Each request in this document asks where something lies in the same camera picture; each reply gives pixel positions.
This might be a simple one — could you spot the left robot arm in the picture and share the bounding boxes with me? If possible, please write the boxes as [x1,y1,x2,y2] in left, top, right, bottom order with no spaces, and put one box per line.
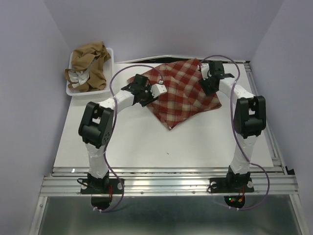
[78,74,167,193]

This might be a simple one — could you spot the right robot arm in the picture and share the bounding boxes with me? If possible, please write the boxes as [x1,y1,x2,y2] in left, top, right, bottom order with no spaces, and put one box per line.
[199,61,266,193]

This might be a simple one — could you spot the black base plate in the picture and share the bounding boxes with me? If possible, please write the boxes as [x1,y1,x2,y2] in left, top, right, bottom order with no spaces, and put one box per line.
[77,178,123,194]
[207,177,254,194]

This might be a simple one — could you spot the aluminium frame rails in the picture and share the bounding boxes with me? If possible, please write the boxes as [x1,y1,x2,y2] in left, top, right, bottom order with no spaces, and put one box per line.
[28,57,304,235]

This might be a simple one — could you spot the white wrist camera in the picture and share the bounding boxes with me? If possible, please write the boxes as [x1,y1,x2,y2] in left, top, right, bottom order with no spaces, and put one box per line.
[198,64,210,80]
[150,80,167,98]

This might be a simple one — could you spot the tan brown skirt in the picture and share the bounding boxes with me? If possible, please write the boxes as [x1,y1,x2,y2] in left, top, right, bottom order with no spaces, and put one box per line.
[65,41,111,93]

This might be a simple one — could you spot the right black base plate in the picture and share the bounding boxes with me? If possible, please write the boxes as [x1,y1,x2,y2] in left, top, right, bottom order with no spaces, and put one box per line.
[207,177,254,194]

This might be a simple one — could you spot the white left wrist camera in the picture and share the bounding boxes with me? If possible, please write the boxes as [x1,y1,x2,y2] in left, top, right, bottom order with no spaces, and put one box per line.
[150,80,167,98]

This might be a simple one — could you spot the red plaid skirt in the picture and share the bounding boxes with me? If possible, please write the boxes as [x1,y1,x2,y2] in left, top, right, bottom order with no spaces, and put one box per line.
[142,58,222,130]

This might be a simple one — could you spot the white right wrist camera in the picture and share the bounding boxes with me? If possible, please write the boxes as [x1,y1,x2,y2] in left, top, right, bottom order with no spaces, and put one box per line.
[198,64,210,80]

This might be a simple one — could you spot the white plastic basket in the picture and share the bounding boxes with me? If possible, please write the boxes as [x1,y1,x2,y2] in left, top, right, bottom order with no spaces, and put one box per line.
[66,47,114,99]

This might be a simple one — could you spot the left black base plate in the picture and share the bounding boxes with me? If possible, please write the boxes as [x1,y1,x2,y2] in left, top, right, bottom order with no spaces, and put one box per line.
[77,178,123,194]

